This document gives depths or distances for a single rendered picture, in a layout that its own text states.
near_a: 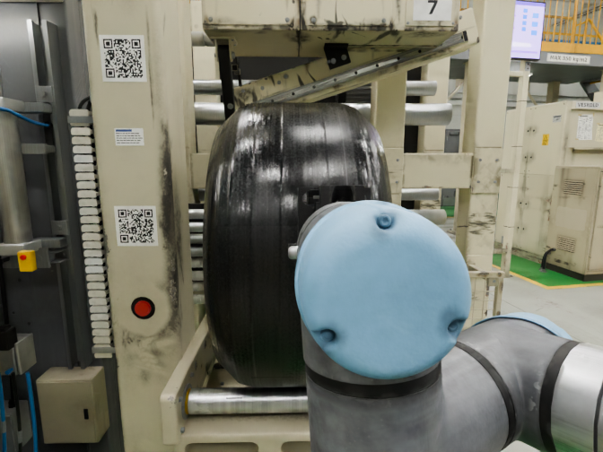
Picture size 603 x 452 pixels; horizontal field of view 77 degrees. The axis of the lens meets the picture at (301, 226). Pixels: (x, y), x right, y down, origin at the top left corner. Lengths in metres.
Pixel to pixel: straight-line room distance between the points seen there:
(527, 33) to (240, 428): 4.55
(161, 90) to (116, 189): 0.19
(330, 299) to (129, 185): 0.63
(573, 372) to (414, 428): 0.11
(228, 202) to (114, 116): 0.31
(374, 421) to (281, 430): 0.57
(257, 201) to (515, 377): 0.37
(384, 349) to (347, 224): 0.05
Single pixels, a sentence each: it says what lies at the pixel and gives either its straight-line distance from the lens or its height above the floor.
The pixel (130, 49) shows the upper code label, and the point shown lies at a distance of 0.77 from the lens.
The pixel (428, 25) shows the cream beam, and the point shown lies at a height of 1.65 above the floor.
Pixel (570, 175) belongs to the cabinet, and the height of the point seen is 1.15.
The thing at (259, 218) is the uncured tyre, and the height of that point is 1.26.
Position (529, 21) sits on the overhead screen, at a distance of 4.88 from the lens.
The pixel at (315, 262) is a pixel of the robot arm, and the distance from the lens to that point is 0.16.
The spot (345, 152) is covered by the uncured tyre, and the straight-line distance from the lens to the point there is 0.57.
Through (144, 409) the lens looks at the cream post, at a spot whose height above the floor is 0.84.
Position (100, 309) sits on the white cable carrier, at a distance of 0.85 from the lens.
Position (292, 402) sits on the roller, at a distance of 0.76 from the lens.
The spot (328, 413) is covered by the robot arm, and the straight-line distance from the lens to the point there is 0.21.
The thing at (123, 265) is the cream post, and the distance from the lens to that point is 0.79.
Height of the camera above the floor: 1.34
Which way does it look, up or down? 10 degrees down
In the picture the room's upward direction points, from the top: straight up
